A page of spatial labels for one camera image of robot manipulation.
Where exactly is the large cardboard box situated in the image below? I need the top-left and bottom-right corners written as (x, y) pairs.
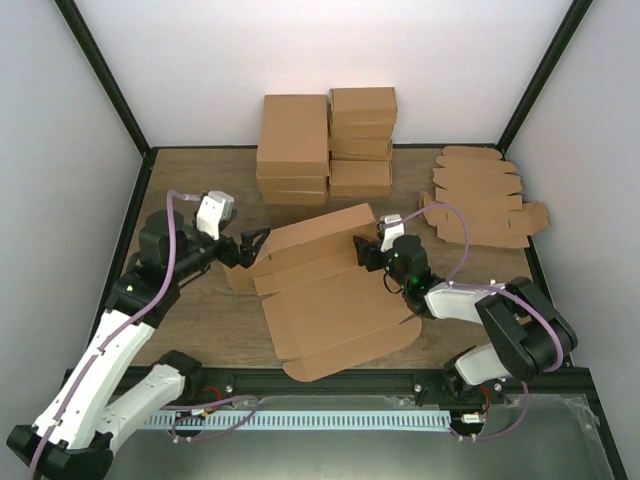
top-left (225, 203), bottom-right (422, 382)

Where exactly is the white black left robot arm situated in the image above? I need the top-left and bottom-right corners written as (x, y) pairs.
top-left (7, 210), bottom-right (270, 479)

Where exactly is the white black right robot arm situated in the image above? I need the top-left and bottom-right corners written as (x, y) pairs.
top-left (353, 235), bottom-right (578, 403)

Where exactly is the front right folded cardboard box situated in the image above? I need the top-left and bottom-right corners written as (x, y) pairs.
top-left (329, 160), bottom-right (392, 197)

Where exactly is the top left stacked cardboard box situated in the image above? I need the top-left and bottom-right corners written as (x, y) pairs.
top-left (256, 94), bottom-right (329, 178)

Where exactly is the top right stacked cardboard box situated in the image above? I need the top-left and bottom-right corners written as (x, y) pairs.
top-left (330, 87), bottom-right (398, 125)

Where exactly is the top flat cardboard blank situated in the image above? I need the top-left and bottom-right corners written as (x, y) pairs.
top-left (420, 192), bottom-right (550, 249)

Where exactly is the pile of flat cardboard blanks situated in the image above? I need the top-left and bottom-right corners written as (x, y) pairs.
top-left (433, 146), bottom-right (523, 196)

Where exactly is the clear plastic sheet cover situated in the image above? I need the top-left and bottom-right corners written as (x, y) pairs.
top-left (107, 395), bottom-right (613, 479)

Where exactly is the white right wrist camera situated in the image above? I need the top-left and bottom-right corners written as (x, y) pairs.
top-left (377, 214), bottom-right (405, 252)

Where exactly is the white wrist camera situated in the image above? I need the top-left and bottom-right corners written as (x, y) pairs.
top-left (195, 191), bottom-right (235, 241)
top-left (377, 214), bottom-right (405, 252)

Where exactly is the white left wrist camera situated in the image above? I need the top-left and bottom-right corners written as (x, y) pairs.
top-left (195, 191), bottom-right (235, 241)

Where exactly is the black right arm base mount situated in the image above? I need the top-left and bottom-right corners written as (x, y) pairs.
top-left (411, 368), bottom-right (504, 409)

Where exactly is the light blue slotted cable duct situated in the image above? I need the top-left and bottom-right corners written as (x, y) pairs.
top-left (140, 410), bottom-right (451, 433)

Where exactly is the purple base loop cable left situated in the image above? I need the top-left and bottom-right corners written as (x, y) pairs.
top-left (170, 394), bottom-right (261, 444)

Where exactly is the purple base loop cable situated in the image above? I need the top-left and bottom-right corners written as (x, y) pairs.
top-left (170, 394), bottom-right (261, 444)
top-left (455, 377), bottom-right (532, 443)

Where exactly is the black aluminium front rail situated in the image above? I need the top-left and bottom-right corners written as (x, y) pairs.
top-left (63, 367), bottom-right (591, 396)

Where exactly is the purple base loop cable right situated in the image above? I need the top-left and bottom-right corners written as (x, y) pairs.
top-left (455, 377), bottom-right (532, 443)

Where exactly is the black left frame post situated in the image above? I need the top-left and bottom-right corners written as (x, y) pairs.
top-left (53, 0), bottom-right (152, 157)

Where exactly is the black frame post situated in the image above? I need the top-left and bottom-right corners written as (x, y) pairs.
top-left (53, 0), bottom-right (152, 157)
top-left (496, 0), bottom-right (593, 153)

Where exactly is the black right frame post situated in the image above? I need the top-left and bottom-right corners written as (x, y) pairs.
top-left (496, 0), bottom-right (593, 153)

